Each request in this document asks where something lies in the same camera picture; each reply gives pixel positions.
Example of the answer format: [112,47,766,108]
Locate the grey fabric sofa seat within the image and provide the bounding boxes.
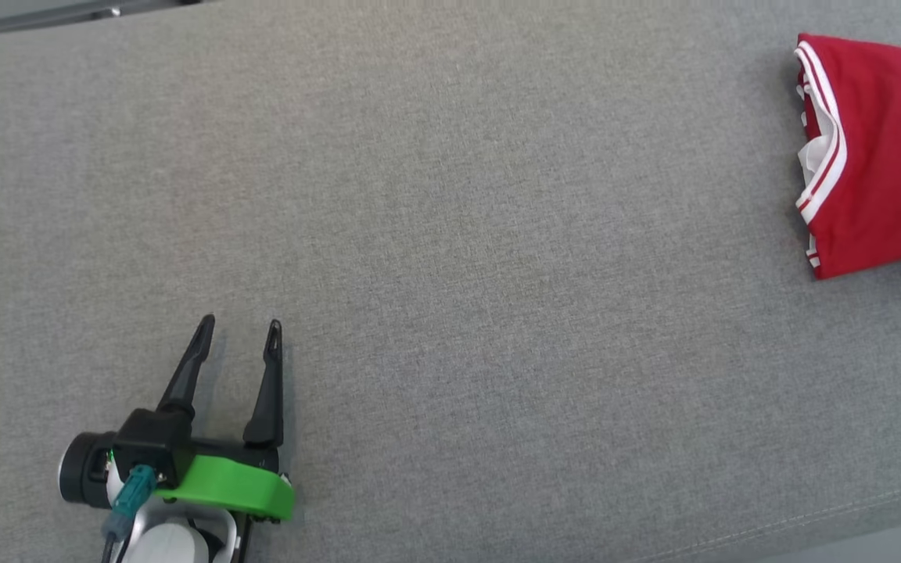
[0,0,901,563]

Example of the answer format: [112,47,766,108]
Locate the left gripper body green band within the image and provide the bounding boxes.
[153,438,296,523]

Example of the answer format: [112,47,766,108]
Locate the teal left camera cable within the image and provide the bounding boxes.
[99,464,160,563]

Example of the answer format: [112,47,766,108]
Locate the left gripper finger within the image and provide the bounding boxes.
[242,317,287,450]
[156,313,217,420]

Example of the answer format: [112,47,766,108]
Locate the red Bulls jersey white sleeves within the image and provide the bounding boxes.
[792,33,901,281]

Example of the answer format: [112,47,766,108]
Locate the grey partition floor rail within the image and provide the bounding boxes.
[0,0,205,40]

